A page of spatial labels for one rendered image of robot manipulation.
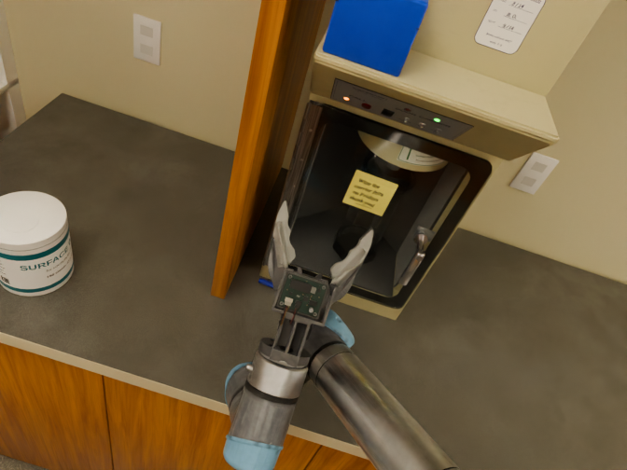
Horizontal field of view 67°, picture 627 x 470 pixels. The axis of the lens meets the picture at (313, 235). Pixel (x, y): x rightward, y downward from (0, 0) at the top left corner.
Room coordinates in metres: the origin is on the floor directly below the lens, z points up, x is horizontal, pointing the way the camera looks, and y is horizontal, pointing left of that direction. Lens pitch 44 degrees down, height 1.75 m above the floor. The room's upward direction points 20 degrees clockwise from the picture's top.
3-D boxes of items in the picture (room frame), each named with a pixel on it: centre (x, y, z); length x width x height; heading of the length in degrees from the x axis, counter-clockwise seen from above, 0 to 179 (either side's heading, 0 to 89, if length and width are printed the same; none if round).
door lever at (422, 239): (0.65, -0.19, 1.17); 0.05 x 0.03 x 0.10; 2
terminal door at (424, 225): (0.67, -0.08, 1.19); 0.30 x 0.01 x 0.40; 92
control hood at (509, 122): (0.62, -0.08, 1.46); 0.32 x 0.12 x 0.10; 93
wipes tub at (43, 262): (0.49, 0.48, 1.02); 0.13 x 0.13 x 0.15
